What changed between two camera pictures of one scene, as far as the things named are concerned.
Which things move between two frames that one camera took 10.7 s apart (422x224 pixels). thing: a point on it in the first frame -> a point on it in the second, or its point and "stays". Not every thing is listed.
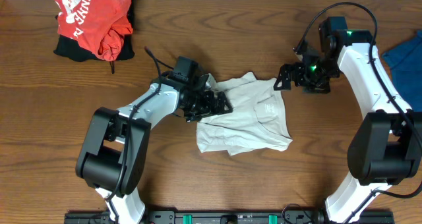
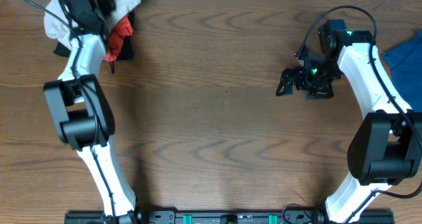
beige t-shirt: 257,120 -> 59,27
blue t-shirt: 405,60 stays
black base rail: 223,217 stays
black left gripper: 208,110 -> 102,4
